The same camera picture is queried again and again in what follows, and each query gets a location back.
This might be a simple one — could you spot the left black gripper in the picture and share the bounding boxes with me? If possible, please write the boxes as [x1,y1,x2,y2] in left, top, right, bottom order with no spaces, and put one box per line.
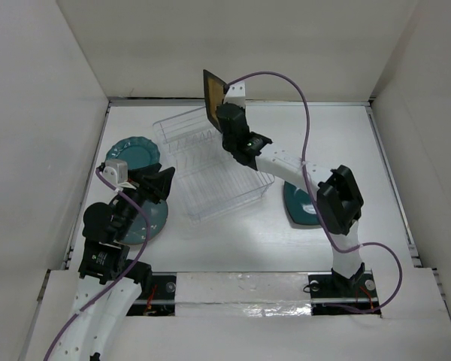
[114,162,174,238]

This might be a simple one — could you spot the scalloped teal round plate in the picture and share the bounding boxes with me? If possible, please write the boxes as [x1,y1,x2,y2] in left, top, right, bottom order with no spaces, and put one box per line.
[105,136,160,170]

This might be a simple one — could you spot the dark teal floral round plate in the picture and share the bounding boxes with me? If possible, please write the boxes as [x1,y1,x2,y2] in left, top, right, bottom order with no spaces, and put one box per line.
[123,201,168,245]

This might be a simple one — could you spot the black yellow square plate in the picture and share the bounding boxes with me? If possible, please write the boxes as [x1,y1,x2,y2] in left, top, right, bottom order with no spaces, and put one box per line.
[203,69,229,132]

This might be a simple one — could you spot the dark teal square plate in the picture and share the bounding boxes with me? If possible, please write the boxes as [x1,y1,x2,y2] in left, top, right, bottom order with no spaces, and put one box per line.
[283,182,320,226]

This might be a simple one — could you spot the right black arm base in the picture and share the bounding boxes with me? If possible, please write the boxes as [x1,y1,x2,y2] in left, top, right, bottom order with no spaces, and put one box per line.
[302,269,380,316]

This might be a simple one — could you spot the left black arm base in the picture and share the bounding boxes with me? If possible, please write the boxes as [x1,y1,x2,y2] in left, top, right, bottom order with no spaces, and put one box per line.
[127,273,177,317]

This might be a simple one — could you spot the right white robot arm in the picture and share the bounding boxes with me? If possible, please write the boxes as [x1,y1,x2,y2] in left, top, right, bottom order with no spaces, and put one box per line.
[215,103,365,296]

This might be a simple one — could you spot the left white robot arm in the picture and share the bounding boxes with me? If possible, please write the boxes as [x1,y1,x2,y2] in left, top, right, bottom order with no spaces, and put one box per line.
[44,161,175,360]

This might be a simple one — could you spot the white taped front bar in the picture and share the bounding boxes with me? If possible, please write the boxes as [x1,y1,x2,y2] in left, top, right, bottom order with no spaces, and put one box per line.
[174,272,312,317]

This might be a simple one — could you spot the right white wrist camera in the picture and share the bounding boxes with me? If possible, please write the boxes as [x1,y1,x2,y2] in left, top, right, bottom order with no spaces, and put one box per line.
[222,81,246,109]

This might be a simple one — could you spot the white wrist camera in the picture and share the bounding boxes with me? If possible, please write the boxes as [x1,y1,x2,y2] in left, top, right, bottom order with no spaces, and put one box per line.
[98,159,132,190]
[222,81,246,109]

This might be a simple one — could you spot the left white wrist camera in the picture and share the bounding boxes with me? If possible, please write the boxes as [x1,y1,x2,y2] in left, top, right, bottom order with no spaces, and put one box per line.
[98,159,132,190]

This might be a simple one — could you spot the clear wire dish rack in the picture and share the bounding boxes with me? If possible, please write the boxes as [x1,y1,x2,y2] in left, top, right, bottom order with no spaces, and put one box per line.
[153,108,274,224]

